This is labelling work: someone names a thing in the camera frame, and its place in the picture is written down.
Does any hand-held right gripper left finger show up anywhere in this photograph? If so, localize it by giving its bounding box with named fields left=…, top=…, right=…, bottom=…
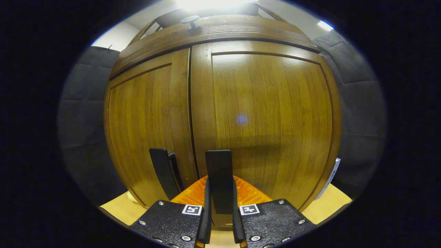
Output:
left=129, top=176, right=212, bottom=248

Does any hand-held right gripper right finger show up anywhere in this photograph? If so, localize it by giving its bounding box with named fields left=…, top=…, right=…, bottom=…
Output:
left=232, top=176, right=316, bottom=248

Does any black door handle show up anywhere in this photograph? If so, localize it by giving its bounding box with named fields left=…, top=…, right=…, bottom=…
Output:
left=205, top=149, right=234, bottom=215
left=149, top=148, right=184, bottom=201

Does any wooden shoe cabinet door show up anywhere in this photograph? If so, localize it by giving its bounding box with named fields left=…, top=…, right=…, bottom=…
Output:
left=103, top=48, right=198, bottom=208
left=191, top=41, right=342, bottom=228

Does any wooden double-door shoe cabinet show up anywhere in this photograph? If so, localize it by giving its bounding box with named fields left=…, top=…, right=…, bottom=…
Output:
left=103, top=3, right=342, bottom=229

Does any black round drawer knob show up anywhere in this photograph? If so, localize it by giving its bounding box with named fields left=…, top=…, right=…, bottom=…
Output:
left=180, top=15, right=201, bottom=31

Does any large ceiling light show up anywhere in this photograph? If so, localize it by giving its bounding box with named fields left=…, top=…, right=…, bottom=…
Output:
left=176, top=0, right=259, bottom=11

